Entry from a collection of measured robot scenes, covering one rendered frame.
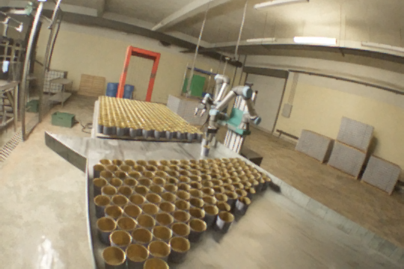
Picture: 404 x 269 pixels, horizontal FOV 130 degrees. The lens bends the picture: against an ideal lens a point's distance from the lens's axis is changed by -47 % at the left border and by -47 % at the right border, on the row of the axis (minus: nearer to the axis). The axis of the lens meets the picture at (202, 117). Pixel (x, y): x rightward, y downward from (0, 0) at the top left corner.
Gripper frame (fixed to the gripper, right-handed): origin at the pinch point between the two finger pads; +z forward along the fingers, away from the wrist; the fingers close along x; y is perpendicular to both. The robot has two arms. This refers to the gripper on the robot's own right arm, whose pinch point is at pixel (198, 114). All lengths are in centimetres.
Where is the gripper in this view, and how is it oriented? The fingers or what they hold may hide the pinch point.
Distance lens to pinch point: 239.8
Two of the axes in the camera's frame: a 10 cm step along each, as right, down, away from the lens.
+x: -6.2, -1.5, 7.7
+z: -4.5, 8.7, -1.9
